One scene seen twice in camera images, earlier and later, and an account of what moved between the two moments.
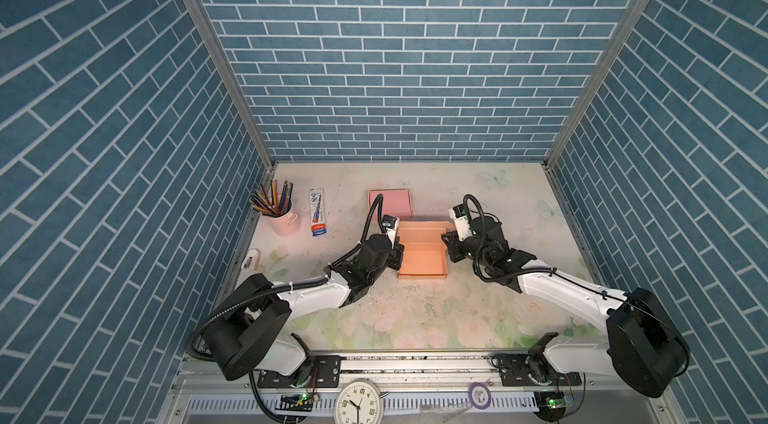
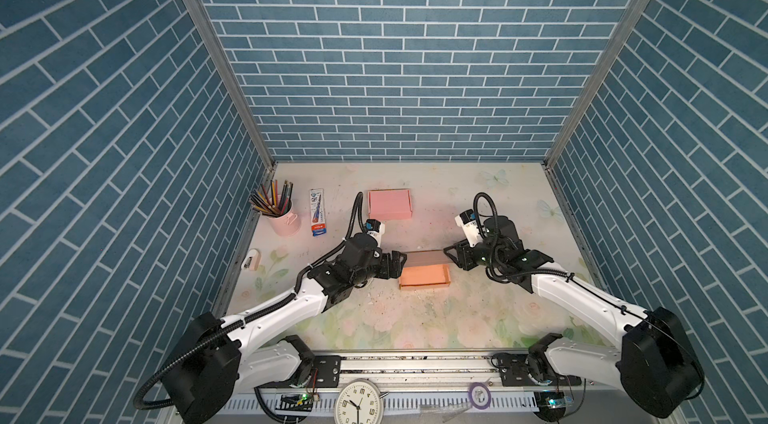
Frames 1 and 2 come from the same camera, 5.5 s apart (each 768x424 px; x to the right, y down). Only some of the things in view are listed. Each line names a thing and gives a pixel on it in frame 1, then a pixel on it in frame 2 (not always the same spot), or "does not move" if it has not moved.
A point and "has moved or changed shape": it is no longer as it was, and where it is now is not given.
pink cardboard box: [395, 202] does not move
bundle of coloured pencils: [268, 202] does not move
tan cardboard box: [425, 253] has moved or changed shape
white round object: [252, 260] does not move
